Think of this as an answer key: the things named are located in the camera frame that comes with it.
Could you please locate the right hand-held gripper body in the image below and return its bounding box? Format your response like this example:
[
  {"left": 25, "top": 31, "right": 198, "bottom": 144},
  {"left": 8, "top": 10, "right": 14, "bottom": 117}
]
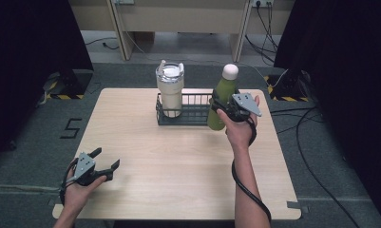
[{"left": 226, "top": 92, "right": 263, "bottom": 124}]

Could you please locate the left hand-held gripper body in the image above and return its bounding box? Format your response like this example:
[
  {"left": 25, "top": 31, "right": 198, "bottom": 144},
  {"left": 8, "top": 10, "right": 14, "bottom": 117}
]
[{"left": 71, "top": 151, "right": 99, "bottom": 187}]

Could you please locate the green bottle with white cap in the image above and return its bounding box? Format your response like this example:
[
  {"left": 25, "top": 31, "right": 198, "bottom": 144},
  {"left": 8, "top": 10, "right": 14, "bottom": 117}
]
[{"left": 206, "top": 63, "right": 240, "bottom": 132}]

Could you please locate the dark wire rack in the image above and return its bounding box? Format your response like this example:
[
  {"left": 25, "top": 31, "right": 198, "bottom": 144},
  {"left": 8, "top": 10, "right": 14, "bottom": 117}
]
[{"left": 155, "top": 92, "right": 216, "bottom": 127}]

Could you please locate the white tumbler with lid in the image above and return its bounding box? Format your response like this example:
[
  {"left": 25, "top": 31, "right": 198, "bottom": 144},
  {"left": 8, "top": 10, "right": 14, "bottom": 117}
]
[{"left": 155, "top": 59, "right": 185, "bottom": 119}]

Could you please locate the person's right hand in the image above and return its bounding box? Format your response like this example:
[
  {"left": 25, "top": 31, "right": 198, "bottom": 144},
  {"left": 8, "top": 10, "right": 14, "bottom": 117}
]
[{"left": 216, "top": 95, "right": 261, "bottom": 150}]

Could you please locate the person's left hand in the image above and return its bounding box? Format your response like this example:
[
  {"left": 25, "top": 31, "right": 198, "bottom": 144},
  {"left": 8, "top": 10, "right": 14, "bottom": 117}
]
[{"left": 62, "top": 166, "right": 107, "bottom": 213}]

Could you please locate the stand base with striped tape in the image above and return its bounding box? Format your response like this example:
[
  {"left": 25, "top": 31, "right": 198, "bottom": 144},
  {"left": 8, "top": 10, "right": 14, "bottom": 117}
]
[
  {"left": 41, "top": 68, "right": 95, "bottom": 101},
  {"left": 263, "top": 69, "right": 311, "bottom": 104}
]

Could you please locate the beige wooden desk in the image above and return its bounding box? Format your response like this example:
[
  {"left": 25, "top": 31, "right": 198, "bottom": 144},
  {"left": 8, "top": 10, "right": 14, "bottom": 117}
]
[{"left": 67, "top": 0, "right": 296, "bottom": 63}]

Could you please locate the black curtain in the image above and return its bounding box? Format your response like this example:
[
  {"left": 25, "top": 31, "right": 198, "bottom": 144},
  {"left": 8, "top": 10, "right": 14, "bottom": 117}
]
[
  {"left": 0, "top": 0, "right": 95, "bottom": 162},
  {"left": 273, "top": 0, "right": 381, "bottom": 219}
]

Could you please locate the grey tape piece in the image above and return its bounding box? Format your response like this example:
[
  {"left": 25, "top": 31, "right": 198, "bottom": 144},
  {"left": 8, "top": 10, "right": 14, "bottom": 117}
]
[{"left": 286, "top": 200, "right": 310, "bottom": 215}]

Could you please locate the left hand-held gripper cable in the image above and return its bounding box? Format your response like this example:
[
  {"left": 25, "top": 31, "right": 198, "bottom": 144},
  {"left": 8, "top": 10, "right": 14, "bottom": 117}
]
[{"left": 58, "top": 157, "right": 82, "bottom": 206}]

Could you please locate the hand-held gripper cable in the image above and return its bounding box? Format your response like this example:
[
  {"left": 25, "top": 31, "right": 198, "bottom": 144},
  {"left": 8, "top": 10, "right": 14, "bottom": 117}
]
[
  {"left": 230, "top": 114, "right": 273, "bottom": 223},
  {"left": 58, "top": 157, "right": 82, "bottom": 206}
]

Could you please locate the black cable bundle from socket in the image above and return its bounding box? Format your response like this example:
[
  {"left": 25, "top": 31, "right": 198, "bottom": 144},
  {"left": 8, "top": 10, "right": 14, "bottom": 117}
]
[{"left": 244, "top": 1, "right": 279, "bottom": 67}]

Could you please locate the right hand-held gripper cable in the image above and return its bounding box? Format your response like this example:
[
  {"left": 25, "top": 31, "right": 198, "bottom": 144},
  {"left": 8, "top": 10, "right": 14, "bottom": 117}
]
[{"left": 230, "top": 114, "right": 273, "bottom": 223}]

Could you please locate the long black floor cable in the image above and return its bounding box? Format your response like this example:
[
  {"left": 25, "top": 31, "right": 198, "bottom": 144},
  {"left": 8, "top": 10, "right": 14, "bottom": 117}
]
[{"left": 269, "top": 106, "right": 362, "bottom": 228}]

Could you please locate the white wall socket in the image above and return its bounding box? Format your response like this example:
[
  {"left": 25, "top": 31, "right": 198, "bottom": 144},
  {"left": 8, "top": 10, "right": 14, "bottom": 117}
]
[{"left": 252, "top": 0, "right": 275, "bottom": 9}]

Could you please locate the short black floor cable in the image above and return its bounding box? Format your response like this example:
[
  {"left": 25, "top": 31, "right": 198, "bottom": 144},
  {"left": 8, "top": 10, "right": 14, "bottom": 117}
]
[{"left": 85, "top": 36, "right": 120, "bottom": 51}]

